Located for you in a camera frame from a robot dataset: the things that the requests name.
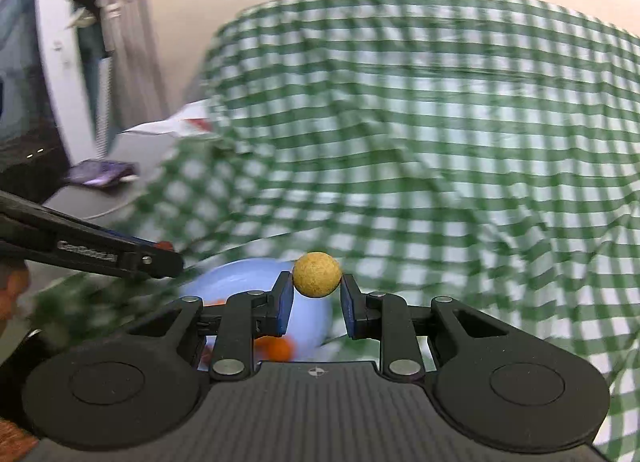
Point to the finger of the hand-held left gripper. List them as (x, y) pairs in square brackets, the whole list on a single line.
[(90, 228), (100, 256)]

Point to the small yellow round fruit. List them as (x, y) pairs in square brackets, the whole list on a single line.
[(317, 274)]

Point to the grey cushion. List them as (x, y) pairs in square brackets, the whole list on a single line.
[(85, 202)]

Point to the grey curtain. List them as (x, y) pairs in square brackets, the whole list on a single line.
[(140, 42)]

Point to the white door frame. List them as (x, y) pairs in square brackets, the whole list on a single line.
[(60, 67)]

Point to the green white checked tablecloth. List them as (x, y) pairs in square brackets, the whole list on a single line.
[(425, 142)]

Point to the white paper sheet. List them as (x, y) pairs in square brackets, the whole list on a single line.
[(167, 125)]

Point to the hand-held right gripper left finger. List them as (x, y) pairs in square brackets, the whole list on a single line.
[(285, 308)]

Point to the black smartphone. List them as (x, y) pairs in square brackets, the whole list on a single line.
[(100, 173)]

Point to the light blue plate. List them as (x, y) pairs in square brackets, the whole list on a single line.
[(240, 276)]

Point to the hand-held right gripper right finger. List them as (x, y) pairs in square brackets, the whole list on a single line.
[(350, 313)]

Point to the small orange kumquat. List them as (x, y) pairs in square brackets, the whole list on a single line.
[(163, 245), (217, 302)]

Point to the large orange tangerine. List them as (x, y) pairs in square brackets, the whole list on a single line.
[(274, 348)]

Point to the black box with lights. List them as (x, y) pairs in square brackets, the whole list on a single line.
[(30, 167)]

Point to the teal hanging cloth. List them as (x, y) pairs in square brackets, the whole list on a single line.
[(92, 37)]

